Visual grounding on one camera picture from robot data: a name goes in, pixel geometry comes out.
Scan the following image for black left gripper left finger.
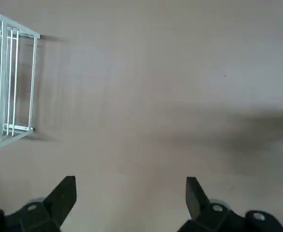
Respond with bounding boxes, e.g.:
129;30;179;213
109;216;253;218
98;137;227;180
0;175;77;232

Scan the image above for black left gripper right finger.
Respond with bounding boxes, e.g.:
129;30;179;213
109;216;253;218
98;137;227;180
179;176;283;232

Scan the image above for white wire rack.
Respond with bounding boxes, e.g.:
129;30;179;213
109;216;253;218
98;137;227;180
0;11;41;151

